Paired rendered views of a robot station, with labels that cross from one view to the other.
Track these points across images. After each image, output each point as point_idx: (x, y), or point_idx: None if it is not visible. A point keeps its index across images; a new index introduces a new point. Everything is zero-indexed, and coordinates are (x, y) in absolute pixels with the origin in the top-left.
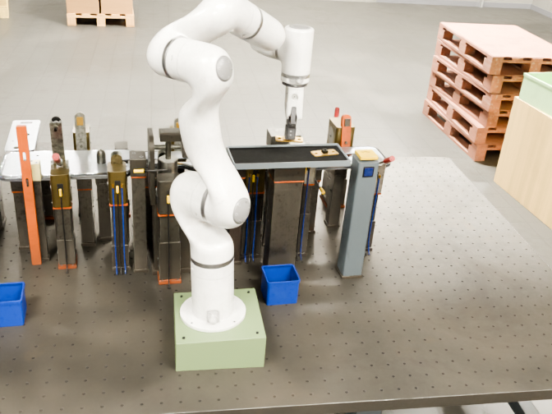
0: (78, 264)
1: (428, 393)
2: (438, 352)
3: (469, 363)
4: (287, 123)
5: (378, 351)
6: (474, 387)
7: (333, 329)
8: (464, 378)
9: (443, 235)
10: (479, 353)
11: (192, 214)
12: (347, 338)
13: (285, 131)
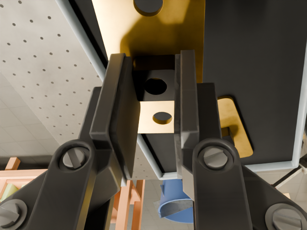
0: None
1: (3, 70)
2: (66, 85)
3: (62, 104)
4: (67, 177)
5: (41, 33)
6: (32, 101)
7: None
8: (40, 97)
9: None
10: (80, 112)
11: None
12: (50, 0)
13: (107, 97)
